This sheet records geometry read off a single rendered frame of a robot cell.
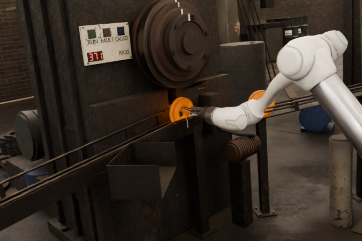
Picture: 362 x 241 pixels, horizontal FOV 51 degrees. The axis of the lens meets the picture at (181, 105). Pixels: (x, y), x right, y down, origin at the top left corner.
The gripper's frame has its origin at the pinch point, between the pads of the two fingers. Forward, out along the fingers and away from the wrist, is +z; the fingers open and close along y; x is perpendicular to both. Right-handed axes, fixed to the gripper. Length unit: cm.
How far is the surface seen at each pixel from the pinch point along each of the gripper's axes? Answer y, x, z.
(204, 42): 10.3, 34.7, -9.3
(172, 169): -35.3, -14.0, -30.6
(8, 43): 123, 4, 608
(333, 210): 58, -63, -59
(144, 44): -22.6, 36.6, -1.0
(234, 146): 22.3, -24.4, -16.9
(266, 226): 35, -75, -30
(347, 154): 60, -29, -64
